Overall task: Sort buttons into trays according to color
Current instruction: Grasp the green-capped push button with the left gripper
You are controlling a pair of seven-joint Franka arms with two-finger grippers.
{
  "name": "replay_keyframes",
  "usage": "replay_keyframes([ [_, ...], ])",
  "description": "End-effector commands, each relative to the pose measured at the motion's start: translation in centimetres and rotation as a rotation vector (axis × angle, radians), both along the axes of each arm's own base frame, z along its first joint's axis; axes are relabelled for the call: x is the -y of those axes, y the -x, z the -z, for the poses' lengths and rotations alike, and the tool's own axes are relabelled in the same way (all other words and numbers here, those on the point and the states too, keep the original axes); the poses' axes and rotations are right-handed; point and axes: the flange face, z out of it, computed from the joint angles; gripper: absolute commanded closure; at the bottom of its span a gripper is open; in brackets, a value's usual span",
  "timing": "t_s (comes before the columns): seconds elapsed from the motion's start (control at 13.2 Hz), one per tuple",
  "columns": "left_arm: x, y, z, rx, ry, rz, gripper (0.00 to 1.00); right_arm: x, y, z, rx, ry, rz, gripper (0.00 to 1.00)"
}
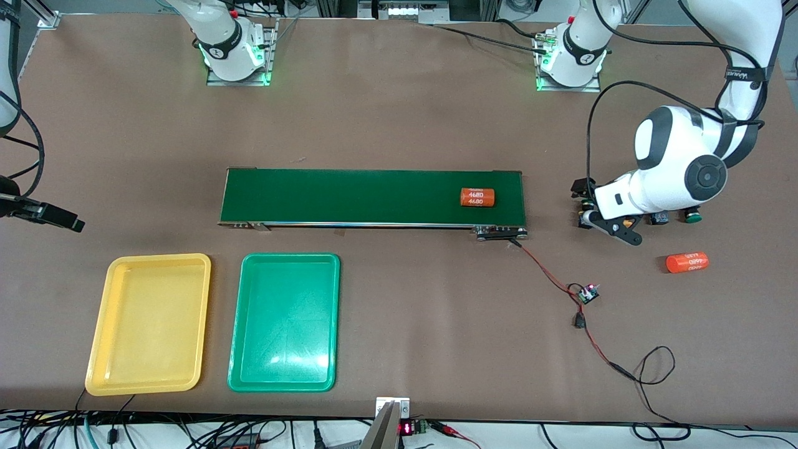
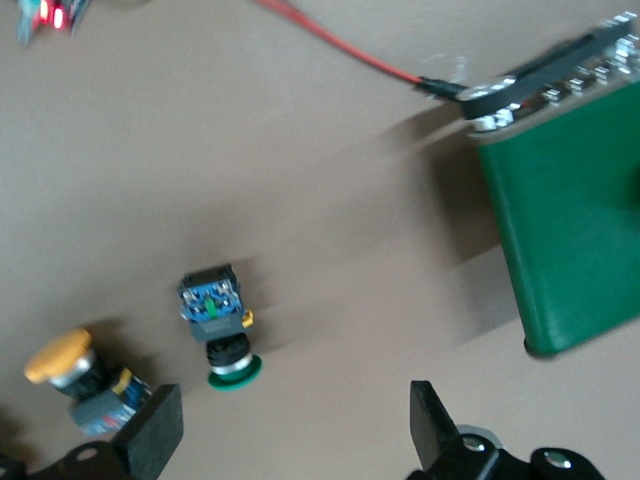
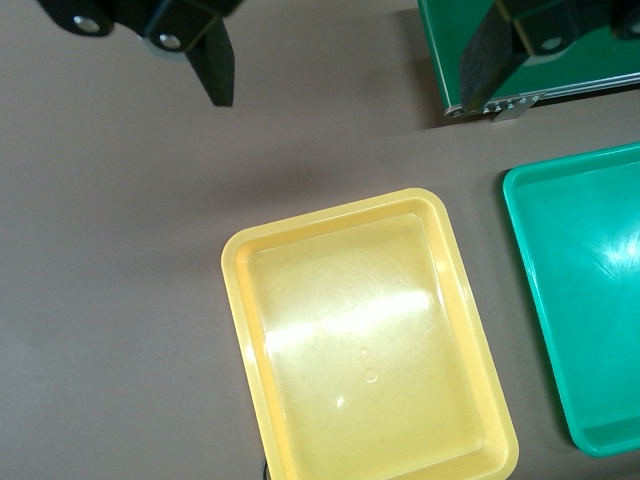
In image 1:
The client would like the yellow plastic tray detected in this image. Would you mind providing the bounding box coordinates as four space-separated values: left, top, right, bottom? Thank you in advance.
85 253 212 397

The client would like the aluminium corner profile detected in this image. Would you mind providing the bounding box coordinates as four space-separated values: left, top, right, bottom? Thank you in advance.
36 0 62 29

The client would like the green belt conveyor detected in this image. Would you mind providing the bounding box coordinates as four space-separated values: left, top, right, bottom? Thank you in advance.
218 167 529 241

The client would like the white lit device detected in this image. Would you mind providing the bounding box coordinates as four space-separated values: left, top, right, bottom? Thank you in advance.
373 0 451 21

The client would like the green plastic tray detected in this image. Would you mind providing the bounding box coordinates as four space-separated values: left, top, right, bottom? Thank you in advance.
228 253 341 393

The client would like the red alligator clip lead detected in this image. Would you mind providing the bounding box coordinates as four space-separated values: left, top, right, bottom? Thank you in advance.
430 421 481 449

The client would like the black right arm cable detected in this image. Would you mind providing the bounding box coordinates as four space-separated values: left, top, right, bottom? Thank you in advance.
0 90 46 188

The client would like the red black wire pair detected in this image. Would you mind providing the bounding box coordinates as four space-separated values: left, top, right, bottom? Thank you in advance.
508 239 637 381

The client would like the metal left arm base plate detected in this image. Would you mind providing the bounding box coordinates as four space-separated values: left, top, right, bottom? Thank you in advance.
535 31 602 93

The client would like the black cable across table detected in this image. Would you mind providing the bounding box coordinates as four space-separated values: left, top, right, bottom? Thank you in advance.
430 19 552 56

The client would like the thin black looped cable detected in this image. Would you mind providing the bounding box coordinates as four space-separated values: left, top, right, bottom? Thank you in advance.
631 346 693 443

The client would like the aluminium frame rack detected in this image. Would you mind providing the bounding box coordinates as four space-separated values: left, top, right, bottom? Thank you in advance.
315 0 499 26

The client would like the black cable with plug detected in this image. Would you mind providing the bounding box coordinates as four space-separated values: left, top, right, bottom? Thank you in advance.
107 395 135 445

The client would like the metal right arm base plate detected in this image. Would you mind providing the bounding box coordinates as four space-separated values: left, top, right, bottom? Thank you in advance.
206 17 279 87

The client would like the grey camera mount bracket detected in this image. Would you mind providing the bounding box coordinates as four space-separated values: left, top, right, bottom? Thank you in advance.
358 397 411 449

